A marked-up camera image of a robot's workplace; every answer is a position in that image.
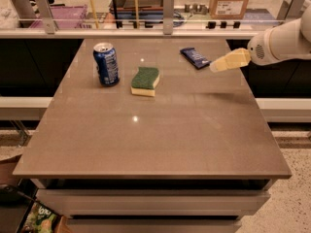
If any lower grey drawer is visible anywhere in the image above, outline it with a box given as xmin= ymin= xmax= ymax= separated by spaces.
xmin=68 ymin=219 xmax=241 ymax=233

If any green snack bag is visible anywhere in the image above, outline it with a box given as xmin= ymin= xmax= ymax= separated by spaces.
xmin=20 ymin=203 xmax=58 ymax=233

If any green yellow sponge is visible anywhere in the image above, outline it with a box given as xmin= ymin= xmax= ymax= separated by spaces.
xmin=131 ymin=67 xmax=159 ymax=97

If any grey drawer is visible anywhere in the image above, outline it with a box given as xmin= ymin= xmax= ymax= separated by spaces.
xmin=68 ymin=219 xmax=241 ymax=233
xmin=37 ymin=189 xmax=270 ymax=216

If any centre metal railing post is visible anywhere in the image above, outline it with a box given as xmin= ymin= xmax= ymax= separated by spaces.
xmin=163 ymin=0 xmax=174 ymax=35

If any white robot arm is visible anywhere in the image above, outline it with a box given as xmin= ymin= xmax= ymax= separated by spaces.
xmin=210 ymin=6 xmax=311 ymax=72

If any left metal railing post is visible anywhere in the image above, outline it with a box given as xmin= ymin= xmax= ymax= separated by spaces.
xmin=35 ymin=0 xmax=57 ymax=34

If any blue rxbar wrapper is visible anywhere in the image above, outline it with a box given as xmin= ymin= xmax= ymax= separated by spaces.
xmin=180 ymin=48 xmax=211 ymax=70

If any metal railing post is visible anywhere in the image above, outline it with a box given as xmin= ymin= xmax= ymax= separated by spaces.
xmin=163 ymin=0 xmax=174 ymax=35
xmin=277 ymin=0 xmax=311 ymax=20
xmin=35 ymin=0 xmax=57 ymax=34

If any upper grey drawer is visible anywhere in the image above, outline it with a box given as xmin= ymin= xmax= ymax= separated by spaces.
xmin=37 ymin=189 xmax=270 ymax=216

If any blue soda can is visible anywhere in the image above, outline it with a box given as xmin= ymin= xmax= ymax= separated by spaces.
xmin=93 ymin=43 xmax=120 ymax=86

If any purple plastic crate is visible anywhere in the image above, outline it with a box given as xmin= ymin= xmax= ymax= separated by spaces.
xmin=28 ymin=5 xmax=88 ymax=30

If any cardboard box with label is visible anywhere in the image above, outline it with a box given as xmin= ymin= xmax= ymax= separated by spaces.
xmin=209 ymin=0 xmax=249 ymax=19

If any right metal railing post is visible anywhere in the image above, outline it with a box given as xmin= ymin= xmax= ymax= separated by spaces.
xmin=277 ymin=0 xmax=311 ymax=20

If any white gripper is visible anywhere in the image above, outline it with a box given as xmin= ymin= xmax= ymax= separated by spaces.
xmin=210 ymin=29 xmax=276 ymax=73

